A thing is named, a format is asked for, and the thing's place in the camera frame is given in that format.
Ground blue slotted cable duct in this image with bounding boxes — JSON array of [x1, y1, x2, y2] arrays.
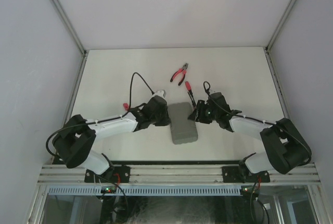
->
[[48, 185, 241, 196]]

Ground aluminium frame post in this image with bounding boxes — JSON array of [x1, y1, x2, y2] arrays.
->
[[49, 0, 87, 124], [263, 0, 298, 118]]

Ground red handled pliers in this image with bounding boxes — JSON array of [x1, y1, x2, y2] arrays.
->
[[170, 63, 188, 86]]

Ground red black screwdriver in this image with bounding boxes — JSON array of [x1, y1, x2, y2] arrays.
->
[[187, 91, 196, 108], [185, 81, 193, 96]]

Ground left black camera cable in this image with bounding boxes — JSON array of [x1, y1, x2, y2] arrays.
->
[[45, 72, 157, 157]]

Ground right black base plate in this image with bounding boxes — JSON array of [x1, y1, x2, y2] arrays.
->
[[222, 166, 271, 183]]

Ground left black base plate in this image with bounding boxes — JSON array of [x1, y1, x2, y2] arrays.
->
[[84, 165, 131, 184]]

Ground red utility knife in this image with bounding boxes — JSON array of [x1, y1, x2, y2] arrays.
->
[[123, 103, 130, 111]]

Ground right black camera cable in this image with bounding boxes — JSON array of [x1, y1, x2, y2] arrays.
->
[[202, 81, 312, 165]]

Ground left aluminium frame post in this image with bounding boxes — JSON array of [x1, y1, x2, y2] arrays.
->
[[49, 0, 87, 124]]

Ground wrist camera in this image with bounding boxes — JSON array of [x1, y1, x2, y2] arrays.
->
[[208, 89, 216, 95], [152, 90, 166, 99]]

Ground black camera cable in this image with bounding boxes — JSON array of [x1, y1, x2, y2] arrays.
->
[[202, 81, 312, 165], [45, 72, 157, 157]]

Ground grey plastic tool case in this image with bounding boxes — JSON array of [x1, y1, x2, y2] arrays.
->
[[168, 102, 198, 145]]

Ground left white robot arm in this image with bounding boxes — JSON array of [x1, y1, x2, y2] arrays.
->
[[46, 94, 170, 182]]

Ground aluminium mounting rail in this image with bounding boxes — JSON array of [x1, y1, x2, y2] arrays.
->
[[37, 164, 321, 185]]

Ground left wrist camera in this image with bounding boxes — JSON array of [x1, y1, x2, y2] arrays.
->
[[152, 90, 166, 99]]

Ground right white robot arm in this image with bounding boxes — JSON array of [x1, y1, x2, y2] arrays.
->
[[188, 92, 312, 182]]

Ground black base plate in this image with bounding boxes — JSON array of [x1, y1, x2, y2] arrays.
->
[[84, 165, 131, 184], [222, 166, 271, 183]]

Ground right aluminium frame post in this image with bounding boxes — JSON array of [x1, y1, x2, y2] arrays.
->
[[263, 0, 298, 118]]

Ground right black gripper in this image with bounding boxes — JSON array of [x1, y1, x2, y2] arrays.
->
[[188, 100, 219, 125]]

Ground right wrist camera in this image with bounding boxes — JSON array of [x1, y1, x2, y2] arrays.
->
[[208, 89, 216, 95]]

